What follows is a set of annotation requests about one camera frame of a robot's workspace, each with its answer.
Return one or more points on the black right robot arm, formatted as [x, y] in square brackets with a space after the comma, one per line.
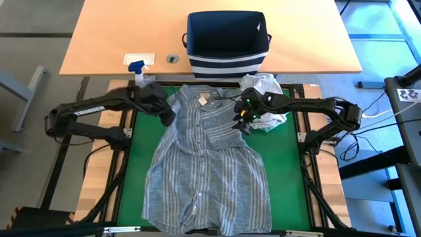
[312, 103]

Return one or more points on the green table mat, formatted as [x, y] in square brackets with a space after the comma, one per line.
[286, 184]

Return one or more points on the black desk foot bar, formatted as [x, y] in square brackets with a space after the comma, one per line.
[58, 168]

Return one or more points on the navy white-striped laundry basket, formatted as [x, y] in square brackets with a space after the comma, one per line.
[227, 66]

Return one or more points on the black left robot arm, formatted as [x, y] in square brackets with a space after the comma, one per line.
[65, 118]

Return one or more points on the grey striped garment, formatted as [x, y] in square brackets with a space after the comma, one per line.
[204, 171]

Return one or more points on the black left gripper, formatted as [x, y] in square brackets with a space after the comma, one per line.
[151, 98]

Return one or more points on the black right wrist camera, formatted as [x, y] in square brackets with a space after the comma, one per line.
[251, 98]

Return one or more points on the white patterned collared shirt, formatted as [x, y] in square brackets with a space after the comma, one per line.
[263, 82]

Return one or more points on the white fiducial marker sticker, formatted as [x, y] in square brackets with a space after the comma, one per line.
[408, 94]

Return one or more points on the light wooden desk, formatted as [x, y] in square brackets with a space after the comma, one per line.
[108, 33]

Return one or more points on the grey metal furniture leg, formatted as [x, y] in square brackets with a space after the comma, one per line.
[25, 107]
[10, 147]

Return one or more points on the black case with hazard stripes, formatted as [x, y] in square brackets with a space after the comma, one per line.
[39, 217]

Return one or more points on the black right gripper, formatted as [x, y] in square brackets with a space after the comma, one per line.
[260, 105]

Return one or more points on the black cylindrical post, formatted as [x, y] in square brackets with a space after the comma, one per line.
[411, 78]

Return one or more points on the round grey desk grommet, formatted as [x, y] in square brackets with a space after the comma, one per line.
[172, 58]

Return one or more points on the clear spray bottle blue trigger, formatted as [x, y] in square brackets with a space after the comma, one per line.
[136, 67]

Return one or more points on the silver metal bracket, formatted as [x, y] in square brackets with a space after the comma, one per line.
[121, 229]
[304, 234]

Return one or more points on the grey desk foot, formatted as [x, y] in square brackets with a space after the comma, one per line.
[371, 85]

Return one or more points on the black aluminium table frame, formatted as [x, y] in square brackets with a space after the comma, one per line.
[148, 230]

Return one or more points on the white desk outlet plate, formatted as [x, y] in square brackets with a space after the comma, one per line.
[149, 57]

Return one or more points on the grey black equipment cart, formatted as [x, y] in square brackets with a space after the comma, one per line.
[412, 138]

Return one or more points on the black castor wheel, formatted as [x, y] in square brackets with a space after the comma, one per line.
[392, 229]

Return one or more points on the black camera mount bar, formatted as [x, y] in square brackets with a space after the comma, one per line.
[49, 231]

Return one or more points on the black cart base beam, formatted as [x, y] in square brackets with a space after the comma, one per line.
[371, 163]

